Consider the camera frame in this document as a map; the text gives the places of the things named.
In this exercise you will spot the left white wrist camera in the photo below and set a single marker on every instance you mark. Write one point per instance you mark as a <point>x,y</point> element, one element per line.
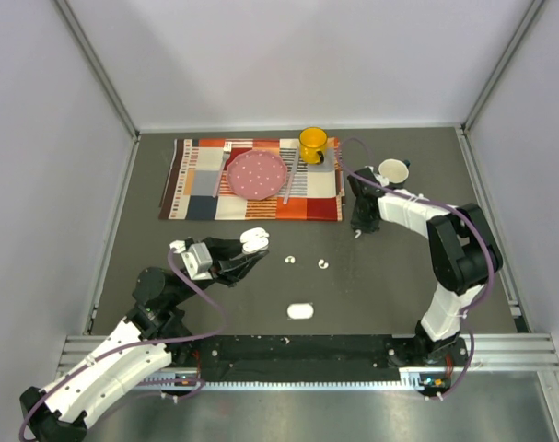
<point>196,258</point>

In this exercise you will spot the dark green white mug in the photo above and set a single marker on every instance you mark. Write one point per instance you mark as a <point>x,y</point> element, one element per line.
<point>396,172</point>

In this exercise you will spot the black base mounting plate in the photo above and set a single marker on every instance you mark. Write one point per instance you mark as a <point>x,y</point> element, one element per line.
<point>319,357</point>

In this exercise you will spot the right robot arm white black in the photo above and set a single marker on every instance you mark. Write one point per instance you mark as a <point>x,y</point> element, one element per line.
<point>463,253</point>

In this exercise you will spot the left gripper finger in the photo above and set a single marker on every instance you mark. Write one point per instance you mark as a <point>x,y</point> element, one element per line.
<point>240,267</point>
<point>224,247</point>

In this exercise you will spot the white oval charging case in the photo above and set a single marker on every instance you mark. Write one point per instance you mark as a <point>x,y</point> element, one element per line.
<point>300,311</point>

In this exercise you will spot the grey fork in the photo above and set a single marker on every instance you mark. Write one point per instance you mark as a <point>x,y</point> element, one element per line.
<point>227,149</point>

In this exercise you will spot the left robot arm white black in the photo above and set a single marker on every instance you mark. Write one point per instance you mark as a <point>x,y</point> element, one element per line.
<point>151,336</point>

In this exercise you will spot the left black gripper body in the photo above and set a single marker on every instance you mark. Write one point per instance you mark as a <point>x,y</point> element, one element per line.
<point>203,284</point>

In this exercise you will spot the grey knife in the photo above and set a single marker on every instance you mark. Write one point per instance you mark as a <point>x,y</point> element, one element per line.
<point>291,176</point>

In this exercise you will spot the pink dotted plate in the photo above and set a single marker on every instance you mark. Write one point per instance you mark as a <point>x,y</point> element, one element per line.
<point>256,175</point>

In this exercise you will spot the colourful checked placemat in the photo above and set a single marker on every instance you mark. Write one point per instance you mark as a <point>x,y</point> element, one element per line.
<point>317,193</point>

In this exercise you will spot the white slotted cable duct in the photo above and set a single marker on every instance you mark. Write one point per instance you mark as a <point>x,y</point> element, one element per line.
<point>169,381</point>

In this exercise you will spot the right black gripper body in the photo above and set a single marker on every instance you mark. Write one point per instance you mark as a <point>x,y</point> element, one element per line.
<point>358,220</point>

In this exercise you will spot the yellow glass mug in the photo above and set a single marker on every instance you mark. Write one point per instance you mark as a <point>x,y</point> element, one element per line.
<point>312,145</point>

